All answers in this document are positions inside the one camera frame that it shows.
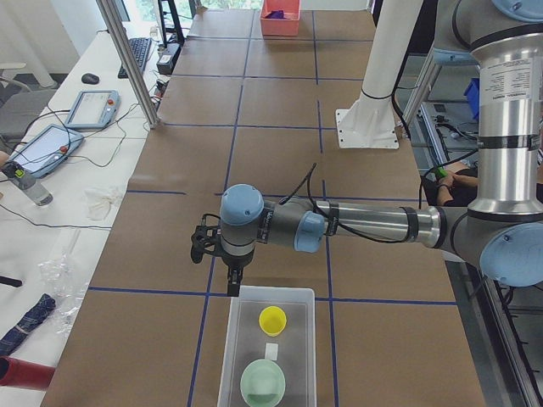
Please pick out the lower teach pendant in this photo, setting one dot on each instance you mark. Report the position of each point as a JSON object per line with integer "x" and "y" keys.
{"x": 48, "y": 150}

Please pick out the pink plastic bin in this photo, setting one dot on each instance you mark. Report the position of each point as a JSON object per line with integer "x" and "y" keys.
{"x": 280, "y": 27}

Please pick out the teach pendant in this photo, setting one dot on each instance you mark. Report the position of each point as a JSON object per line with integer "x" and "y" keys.
{"x": 48, "y": 150}
{"x": 93, "y": 110}

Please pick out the clear water bottle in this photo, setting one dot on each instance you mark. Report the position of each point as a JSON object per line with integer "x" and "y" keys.
{"x": 27, "y": 183}

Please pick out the black box on bench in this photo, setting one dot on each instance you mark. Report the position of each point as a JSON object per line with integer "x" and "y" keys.
{"x": 168, "y": 59}

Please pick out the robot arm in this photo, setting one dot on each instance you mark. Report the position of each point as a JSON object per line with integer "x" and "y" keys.
{"x": 499, "y": 232}

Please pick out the crumpled white tissue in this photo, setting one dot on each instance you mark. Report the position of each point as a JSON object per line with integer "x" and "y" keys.
{"x": 101, "y": 200}

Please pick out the aluminium frame post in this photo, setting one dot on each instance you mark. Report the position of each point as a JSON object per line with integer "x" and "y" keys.
{"x": 117, "y": 31}

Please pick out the purple cloth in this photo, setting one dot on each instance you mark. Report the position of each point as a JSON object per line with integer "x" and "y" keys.
{"x": 280, "y": 15}

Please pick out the black keyboard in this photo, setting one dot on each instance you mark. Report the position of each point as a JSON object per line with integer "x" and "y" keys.
{"x": 140, "y": 48}

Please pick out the yellow plastic cup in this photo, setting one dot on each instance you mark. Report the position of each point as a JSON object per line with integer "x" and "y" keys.
{"x": 272, "y": 320}

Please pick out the green handled tool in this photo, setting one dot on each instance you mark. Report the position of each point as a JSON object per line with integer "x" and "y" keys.
{"x": 439, "y": 173}

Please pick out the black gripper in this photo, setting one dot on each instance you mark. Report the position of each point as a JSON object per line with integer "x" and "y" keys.
{"x": 236, "y": 263}

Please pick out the folded dark blue umbrella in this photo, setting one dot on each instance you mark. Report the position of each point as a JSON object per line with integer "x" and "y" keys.
{"x": 29, "y": 322}

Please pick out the seated person in black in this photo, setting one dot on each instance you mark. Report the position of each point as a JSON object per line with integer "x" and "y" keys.
{"x": 457, "y": 189}

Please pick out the upper teach pendant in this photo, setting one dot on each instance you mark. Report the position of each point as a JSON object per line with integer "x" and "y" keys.
{"x": 93, "y": 110}

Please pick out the red object at edge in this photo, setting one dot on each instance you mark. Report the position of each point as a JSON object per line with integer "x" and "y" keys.
{"x": 24, "y": 374}

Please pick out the light green bowl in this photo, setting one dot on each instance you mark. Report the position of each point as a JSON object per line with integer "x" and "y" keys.
{"x": 262, "y": 383}

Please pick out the black computer mouse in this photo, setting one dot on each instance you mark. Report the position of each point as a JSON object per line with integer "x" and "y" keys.
{"x": 89, "y": 78}

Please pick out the clear plastic storage box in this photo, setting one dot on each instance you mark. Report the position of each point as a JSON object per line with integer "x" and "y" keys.
{"x": 294, "y": 350}

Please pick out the crumpled clear plastic wrap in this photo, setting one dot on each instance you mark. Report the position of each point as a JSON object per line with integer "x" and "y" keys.
{"x": 67, "y": 288}

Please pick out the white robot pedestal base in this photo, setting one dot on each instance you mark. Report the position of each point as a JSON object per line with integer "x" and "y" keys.
{"x": 370, "y": 122}

